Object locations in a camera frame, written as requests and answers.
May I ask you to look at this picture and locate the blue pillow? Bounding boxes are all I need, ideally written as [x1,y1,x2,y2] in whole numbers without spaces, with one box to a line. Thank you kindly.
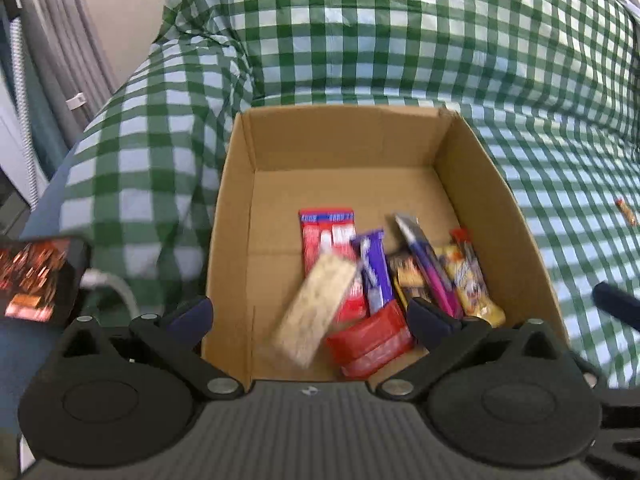
[1,155,91,434]

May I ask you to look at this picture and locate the purple chocolate bar wrapper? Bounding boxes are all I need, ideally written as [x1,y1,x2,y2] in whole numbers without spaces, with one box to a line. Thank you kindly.
[350,229,394,315]

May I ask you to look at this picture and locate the black smartphone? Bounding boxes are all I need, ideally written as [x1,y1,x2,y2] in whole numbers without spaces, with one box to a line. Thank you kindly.
[1,236,91,327]

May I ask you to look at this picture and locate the dark brown snack packet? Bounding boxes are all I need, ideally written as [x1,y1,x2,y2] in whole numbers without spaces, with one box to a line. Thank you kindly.
[387,250,428,308]

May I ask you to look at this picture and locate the clear pack beige crackers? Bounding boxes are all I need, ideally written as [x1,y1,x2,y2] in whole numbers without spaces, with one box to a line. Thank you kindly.
[272,252,359,368]

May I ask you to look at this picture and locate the purple pink candy bar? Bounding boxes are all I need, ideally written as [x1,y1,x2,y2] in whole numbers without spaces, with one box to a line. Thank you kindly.
[395,214,463,320]

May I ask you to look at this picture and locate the braided steamer hose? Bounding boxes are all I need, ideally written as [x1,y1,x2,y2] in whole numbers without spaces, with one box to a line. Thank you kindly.
[8,14,40,212]

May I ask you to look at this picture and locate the yellow wafer bar wrapper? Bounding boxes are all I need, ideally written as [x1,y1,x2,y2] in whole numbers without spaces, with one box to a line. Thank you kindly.
[436,244,506,327]

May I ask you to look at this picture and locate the white charging cable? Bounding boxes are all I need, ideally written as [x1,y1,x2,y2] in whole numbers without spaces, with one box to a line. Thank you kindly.
[79,268,141,319]

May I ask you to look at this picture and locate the red Nescafe coffee stick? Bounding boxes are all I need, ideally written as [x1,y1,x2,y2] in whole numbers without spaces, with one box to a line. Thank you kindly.
[450,228,484,281]

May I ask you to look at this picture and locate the large red snack packet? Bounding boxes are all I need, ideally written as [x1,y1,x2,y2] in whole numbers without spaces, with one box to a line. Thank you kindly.
[297,206,369,325]

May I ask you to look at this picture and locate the small orange candy packet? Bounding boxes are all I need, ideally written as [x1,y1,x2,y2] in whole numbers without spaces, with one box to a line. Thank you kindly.
[614,197,638,226]

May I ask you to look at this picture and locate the small red snack packet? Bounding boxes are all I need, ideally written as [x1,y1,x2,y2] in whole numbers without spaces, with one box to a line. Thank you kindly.
[326,300,413,379]

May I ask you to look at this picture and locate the grey curtain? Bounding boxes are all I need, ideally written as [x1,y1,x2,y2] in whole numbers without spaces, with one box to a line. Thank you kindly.
[17,0,116,144]

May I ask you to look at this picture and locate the green checkered sofa cover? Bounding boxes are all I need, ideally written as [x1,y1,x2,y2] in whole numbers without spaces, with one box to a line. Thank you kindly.
[60,0,639,387]

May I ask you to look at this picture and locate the brown cardboard box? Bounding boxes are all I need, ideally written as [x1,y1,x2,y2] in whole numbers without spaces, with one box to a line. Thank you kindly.
[200,104,572,384]

